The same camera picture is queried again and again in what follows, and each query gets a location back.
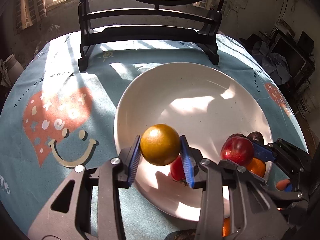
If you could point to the white round plate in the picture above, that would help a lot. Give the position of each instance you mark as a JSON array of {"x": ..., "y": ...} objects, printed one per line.
[{"x": 190, "y": 100}]

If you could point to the dark monitor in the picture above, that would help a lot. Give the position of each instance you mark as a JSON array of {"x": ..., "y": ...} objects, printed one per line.
[{"x": 290, "y": 55}]

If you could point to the dark wrinkled avocado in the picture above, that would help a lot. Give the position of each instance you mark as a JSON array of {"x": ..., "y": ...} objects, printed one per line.
[{"x": 256, "y": 136}]

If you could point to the white jug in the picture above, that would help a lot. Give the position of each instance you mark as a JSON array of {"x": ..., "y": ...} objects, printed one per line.
[{"x": 10, "y": 66}]

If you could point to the red tomato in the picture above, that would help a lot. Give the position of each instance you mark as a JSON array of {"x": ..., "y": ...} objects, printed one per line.
[{"x": 177, "y": 170}]

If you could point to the wall socket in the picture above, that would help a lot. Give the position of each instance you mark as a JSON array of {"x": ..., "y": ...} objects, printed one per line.
[{"x": 235, "y": 6}]

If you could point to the light blue printed tablecloth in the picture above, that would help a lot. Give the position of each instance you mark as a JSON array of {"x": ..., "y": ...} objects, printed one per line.
[{"x": 75, "y": 75}]

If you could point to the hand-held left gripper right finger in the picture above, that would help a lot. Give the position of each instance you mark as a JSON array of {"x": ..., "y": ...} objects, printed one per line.
[{"x": 186, "y": 163}]

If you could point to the dark brown wrinkled fruit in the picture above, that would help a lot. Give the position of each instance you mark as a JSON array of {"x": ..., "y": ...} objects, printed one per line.
[{"x": 180, "y": 235}]

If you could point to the cardboard box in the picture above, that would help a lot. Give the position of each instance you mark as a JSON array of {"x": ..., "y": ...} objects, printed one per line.
[{"x": 303, "y": 103}]

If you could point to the red apple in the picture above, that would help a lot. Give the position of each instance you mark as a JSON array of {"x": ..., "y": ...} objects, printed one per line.
[{"x": 237, "y": 150}]

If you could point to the checkered curtain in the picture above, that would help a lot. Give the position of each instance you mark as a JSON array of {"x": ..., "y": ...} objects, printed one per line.
[{"x": 30, "y": 5}]

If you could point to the pile of blue clothes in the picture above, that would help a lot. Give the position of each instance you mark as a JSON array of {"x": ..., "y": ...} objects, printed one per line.
[{"x": 275, "y": 62}]

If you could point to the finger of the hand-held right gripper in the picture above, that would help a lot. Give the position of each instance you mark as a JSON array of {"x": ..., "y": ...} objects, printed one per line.
[
  {"x": 277, "y": 190},
  {"x": 262, "y": 152}
]

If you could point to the orange tangerine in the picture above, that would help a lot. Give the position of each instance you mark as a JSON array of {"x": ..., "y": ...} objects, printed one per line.
[{"x": 258, "y": 167}]

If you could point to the glossy orange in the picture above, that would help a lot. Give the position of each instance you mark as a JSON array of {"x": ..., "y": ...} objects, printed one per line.
[{"x": 226, "y": 227}]

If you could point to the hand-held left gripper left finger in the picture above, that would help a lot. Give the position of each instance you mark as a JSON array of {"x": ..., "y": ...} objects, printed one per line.
[{"x": 133, "y": 158}]

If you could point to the greenish yellow orange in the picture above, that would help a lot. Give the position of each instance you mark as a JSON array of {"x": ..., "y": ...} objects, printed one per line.
[{"x": 160, "y": 145}]

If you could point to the round painted screen on stand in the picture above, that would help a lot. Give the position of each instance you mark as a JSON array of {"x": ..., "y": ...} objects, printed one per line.
[{"x": 150, "y": 32}]

